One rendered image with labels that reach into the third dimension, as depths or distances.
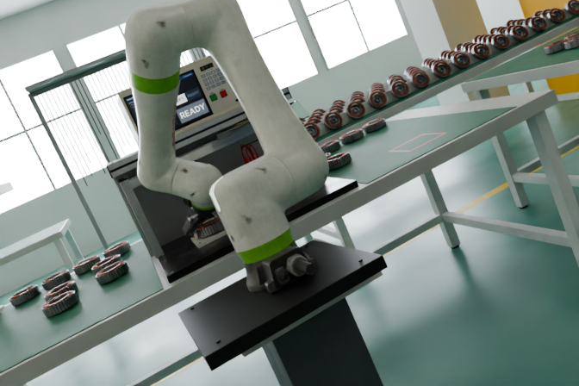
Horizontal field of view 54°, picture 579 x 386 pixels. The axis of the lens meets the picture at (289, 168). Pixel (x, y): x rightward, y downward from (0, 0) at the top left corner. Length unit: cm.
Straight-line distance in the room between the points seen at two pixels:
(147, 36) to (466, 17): 471
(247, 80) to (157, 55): 20
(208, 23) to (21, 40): 720
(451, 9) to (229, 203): 467
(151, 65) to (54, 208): 708
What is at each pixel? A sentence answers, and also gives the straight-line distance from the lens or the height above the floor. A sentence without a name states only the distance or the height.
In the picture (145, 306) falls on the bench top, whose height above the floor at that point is 73.
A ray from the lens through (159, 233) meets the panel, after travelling 211.
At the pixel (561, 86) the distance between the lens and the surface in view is 551.
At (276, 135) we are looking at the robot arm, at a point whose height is 104.
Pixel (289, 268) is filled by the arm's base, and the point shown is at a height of 80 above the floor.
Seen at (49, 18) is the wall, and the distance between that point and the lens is 846.
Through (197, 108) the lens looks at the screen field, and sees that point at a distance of 198.
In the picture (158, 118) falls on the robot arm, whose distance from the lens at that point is 138.
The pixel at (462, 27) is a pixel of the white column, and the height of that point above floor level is 92.
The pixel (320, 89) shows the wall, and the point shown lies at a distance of 886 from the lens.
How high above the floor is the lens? 115
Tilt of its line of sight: 9 degrees down
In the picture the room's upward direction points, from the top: 24 degrees counter-clockwise
